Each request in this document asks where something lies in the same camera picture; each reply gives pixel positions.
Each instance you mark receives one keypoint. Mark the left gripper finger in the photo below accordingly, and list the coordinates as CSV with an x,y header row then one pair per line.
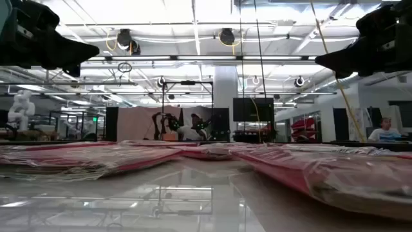
x,y
64,53
72,71

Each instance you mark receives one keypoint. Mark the red Orville popcorn bag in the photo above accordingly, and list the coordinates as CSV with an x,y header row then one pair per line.
x,y
354,149
80,161
338,180
206,153

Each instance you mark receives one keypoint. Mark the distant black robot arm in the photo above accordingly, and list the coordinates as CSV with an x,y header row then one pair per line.
x,y
174,122
196,120

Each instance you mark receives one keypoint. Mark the black door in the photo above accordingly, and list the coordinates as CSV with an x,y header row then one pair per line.
x,y
340,124

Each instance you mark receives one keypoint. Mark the white humanoid robot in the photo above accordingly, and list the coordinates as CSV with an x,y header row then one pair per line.
x,y
21,109

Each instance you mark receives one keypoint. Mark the red equipment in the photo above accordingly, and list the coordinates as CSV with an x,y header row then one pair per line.
x,y
304,125

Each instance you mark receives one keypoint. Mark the black partition panel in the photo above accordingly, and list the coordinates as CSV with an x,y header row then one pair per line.
x,y
222,125
112,124

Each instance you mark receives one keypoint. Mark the dark window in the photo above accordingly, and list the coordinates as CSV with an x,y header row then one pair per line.
x,y
400,112

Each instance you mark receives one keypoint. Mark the person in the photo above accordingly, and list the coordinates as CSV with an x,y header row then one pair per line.
x,y
188,132
384,133

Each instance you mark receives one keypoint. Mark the overhead LED light bar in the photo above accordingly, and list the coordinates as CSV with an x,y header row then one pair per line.
x,y
145,58

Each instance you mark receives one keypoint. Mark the pink fabric backdrop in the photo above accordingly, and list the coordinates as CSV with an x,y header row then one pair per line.
x,y
135,124

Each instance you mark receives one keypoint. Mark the white building column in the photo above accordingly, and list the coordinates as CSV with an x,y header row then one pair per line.
x,y
222,96

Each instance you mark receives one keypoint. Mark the black wall screen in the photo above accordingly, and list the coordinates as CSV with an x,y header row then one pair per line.
x,y
251,109

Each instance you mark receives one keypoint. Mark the distant black rig frame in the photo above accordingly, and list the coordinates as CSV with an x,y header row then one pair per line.
x,y
188,82

